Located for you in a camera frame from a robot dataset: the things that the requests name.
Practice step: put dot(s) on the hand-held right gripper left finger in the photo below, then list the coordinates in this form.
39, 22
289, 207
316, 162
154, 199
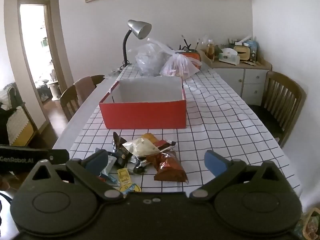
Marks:
96, 160

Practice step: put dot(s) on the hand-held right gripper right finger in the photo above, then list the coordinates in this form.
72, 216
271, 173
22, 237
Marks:
215, 163

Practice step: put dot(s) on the blue cookie packet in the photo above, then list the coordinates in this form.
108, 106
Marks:
110, 163

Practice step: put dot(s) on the black snack packet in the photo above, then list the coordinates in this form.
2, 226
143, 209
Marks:
122, 157

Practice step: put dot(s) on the clear dark ball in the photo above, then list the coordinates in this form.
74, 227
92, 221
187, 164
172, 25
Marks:
138, 170

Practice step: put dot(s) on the cream snack packet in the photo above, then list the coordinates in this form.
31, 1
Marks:
140, 147

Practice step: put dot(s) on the orange snack packet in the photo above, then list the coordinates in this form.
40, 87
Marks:
150, 137

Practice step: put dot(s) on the red cardboard box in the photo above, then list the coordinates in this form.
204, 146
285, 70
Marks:
145, 115

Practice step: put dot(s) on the plastic bag of red snacks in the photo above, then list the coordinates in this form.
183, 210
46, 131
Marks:
178, 66

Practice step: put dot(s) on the silver dark foil wrapper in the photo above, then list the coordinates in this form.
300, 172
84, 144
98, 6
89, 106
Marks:
117, 141

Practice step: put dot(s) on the yellow white storage rack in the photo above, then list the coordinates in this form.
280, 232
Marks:
17, 125

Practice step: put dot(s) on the black bag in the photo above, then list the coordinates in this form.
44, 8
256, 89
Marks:
3, 127

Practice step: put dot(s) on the white checked tablecloth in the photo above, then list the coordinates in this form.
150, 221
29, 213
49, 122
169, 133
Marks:
212, 120

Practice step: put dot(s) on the yellow blue snack sachet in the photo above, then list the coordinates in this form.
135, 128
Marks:
132, 188

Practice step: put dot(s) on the brown snack packet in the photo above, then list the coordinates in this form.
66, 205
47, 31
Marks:
167, 167

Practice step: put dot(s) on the white flat packet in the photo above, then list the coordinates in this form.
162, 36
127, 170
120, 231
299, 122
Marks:
165, 145

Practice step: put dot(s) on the brown wooden chair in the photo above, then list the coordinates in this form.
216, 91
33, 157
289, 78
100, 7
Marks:
67, 100
287, 95

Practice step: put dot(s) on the white corner cabinet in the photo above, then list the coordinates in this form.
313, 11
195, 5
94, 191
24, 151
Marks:
252, 77

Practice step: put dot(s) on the white green tissue box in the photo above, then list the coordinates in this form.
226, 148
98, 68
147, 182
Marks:
228, 55

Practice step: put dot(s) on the orange container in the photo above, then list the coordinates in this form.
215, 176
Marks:
193, 54

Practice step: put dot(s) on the clear plastic bag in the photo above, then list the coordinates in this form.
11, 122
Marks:
150, 60

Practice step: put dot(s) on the patterned cloth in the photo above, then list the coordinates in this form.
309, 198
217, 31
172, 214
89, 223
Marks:
311, 226

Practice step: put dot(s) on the glass jar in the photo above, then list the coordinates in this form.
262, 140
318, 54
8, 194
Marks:
210, 48

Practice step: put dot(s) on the wooden tissue box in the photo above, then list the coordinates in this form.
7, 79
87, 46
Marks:
242, 51

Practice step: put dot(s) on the silver desk lamp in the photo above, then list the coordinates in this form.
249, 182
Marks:
138, 28

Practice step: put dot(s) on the white pedestal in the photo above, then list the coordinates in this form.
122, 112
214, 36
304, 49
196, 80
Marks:
53, 88

